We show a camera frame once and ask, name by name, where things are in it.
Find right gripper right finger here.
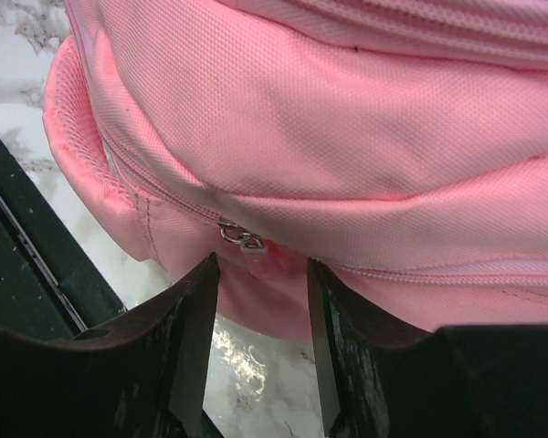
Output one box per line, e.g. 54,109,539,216
307,261,548,437

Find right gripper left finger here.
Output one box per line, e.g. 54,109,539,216
0,255,220,437

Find pink student backpack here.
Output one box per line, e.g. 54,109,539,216
43,1,548,339

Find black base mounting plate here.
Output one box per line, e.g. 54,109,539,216
0,140,126,340

